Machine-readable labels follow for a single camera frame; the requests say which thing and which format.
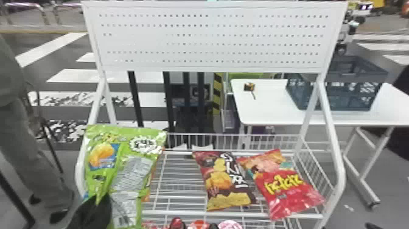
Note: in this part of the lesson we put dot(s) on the striped post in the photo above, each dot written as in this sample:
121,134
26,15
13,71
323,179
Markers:
217,92

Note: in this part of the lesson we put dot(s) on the dark red snack packet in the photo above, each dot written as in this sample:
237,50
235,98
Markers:
223,182

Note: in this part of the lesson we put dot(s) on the blue basket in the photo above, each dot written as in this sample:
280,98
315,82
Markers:
348,92

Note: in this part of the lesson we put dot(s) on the white side table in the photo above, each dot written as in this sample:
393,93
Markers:
271,108

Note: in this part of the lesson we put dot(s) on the pink snack packet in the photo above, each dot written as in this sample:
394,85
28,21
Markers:
230,225

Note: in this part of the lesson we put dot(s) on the green snack packet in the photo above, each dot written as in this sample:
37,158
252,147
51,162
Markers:
127,166

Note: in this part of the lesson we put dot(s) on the person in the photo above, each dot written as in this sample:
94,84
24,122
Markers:
19,144

